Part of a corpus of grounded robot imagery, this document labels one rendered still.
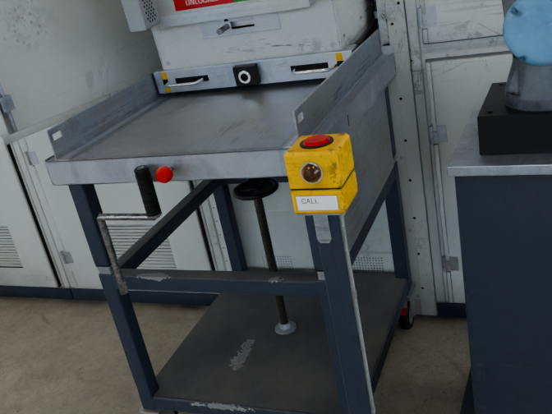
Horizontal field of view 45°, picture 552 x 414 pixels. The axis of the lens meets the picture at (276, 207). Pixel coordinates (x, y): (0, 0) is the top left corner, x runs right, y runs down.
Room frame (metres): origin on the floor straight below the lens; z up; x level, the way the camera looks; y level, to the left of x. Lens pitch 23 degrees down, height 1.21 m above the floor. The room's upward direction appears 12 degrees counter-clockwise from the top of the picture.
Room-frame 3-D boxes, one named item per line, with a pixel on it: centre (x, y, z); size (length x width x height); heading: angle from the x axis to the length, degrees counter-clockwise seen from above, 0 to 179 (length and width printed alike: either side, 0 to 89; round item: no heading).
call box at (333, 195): (0.92, -0.08, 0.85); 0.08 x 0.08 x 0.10; 65
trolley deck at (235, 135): (1.56, 0.04, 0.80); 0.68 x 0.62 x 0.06; 155
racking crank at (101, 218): (1.29, 0.31, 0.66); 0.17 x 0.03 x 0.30; 63
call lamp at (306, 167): (0.88, -0.06, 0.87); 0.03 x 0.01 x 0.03; 65
